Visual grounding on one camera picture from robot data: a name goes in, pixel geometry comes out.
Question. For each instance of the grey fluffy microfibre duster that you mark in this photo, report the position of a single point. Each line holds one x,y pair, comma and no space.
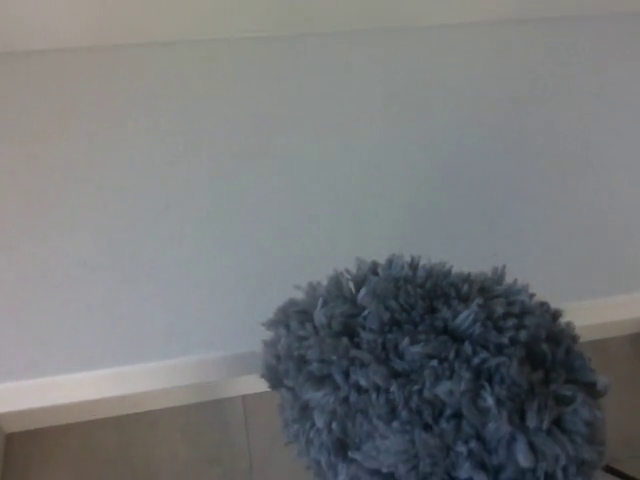
425,375

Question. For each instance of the white table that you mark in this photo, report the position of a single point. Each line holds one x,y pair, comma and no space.
150,390

